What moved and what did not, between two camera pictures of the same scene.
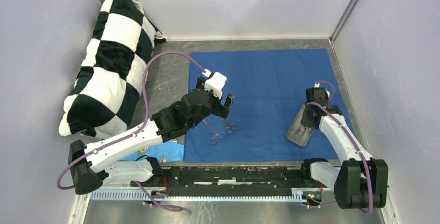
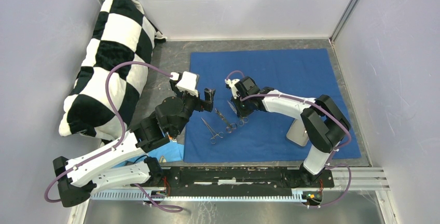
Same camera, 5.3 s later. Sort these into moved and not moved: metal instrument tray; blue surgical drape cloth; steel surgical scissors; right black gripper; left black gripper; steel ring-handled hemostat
Moved: right black gripper; left black gripper
Not moved: steel surgical scissors; steel ring-handled hemostat; metal instrument tray; blue surgical drape cloth
